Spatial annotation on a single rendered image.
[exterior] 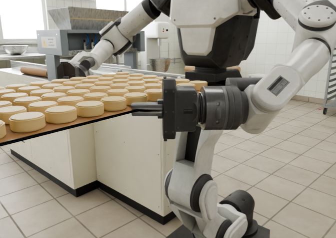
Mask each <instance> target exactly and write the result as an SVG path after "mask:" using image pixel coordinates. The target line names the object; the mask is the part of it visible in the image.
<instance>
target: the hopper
mask: <svg viewBox="0 0 336 238"><path fill-rule="evenodd" d="M47 11H48V13H49V14H50V16H51V18H52V19H53V21H54V22H55V24H56V25H57V27H58V29H61V30H102V29H103V28H104V27H105V26H106V25H107V24H109V23H110V22H111V21H112V22H115V21H116V20H117V19H118V18H119V17H122V18H123V17H124V16H125V15H127V14H128V13H129V12H130V11H119V10H106V9H93V8H81V7H60V8H52V9H47Z"/></svg>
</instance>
